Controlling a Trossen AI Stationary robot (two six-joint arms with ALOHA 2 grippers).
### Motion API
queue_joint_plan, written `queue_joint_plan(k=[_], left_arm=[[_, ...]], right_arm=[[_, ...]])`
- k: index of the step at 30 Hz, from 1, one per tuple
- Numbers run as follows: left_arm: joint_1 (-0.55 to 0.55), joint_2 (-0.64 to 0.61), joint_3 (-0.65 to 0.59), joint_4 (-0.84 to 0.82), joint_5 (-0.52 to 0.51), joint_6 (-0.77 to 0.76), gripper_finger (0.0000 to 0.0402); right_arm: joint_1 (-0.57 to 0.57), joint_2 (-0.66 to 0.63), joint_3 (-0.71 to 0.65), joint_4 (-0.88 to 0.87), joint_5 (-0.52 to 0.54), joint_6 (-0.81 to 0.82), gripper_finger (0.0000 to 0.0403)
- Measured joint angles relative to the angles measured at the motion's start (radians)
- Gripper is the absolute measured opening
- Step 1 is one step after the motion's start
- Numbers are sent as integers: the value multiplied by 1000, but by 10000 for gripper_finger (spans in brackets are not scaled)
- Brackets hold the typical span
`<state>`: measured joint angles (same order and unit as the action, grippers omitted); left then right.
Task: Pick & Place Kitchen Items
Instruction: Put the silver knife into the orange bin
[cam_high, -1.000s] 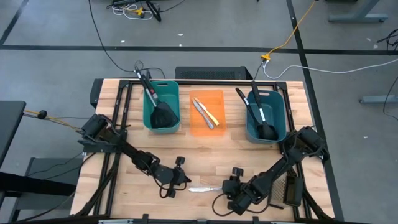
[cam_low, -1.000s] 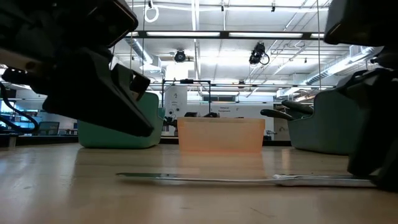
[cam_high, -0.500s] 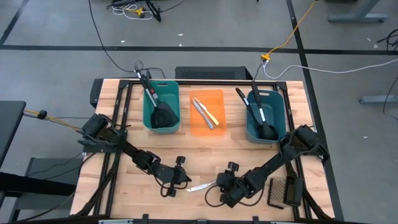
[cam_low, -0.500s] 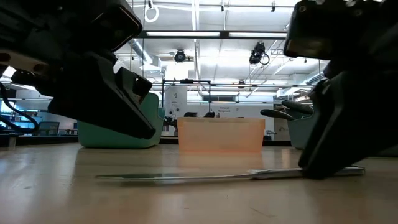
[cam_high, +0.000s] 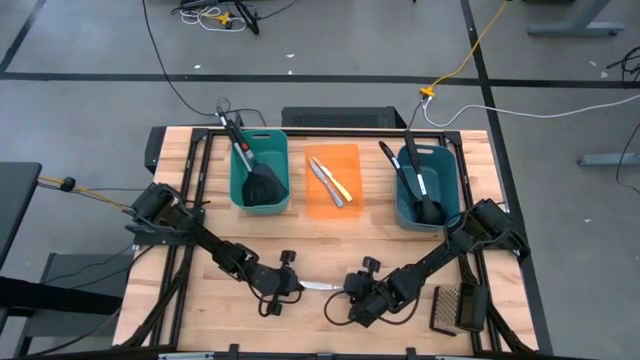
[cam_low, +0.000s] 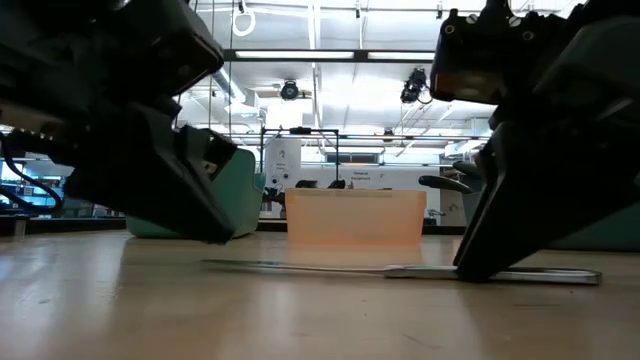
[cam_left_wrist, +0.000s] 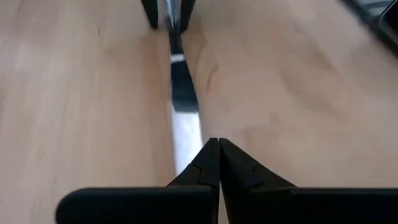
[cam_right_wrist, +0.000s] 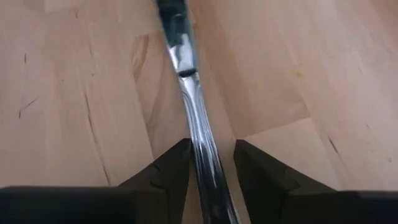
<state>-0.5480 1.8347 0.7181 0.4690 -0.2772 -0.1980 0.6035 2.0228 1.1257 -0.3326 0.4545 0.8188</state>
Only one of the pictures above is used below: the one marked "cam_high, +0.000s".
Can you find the black aluminium rig frame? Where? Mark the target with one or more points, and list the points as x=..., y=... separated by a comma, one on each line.
x=325, y=133

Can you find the small black ladle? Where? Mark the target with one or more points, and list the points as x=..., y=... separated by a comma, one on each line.
x=396, y=163

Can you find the silver metal bracket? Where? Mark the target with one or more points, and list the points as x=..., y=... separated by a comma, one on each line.
x=185, y=356

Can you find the black beam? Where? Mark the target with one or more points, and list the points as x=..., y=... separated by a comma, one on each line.
x=50, y=297

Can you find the green plastic bin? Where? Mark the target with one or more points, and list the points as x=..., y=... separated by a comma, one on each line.
x=272, y=150

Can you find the orange translucent plastic bin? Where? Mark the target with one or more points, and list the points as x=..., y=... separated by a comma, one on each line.
x=320, y=207

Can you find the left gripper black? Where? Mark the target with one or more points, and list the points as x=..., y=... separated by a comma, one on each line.
x=275, y=282

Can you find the black computer case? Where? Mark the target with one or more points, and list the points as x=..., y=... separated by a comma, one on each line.
x=340, y=117

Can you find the blue plastic bin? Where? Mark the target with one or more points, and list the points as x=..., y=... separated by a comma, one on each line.
x=445, y=170

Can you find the solid black spatula red mark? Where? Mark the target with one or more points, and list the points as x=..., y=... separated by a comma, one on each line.
x=245, y=147

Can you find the grey metal cart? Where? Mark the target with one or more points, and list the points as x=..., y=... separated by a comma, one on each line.
x=75, y=265

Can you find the black side table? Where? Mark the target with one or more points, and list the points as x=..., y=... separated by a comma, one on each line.
x=15, y=200

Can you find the silver table knife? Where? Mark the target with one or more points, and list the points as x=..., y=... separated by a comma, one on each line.
x=320, y=285
x=330, y=187

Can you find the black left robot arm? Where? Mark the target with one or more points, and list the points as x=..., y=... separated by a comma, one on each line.
x=210, y=242

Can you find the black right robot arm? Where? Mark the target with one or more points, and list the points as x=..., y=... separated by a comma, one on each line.
x=435, y=260

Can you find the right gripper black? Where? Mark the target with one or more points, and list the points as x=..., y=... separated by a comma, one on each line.
x=370, y=295

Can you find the grey desk foot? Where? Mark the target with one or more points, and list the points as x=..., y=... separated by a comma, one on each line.
x=575, y=27
x=610, y=159

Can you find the large black ladle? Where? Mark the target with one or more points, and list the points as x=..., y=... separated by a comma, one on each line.
x=411, y=150

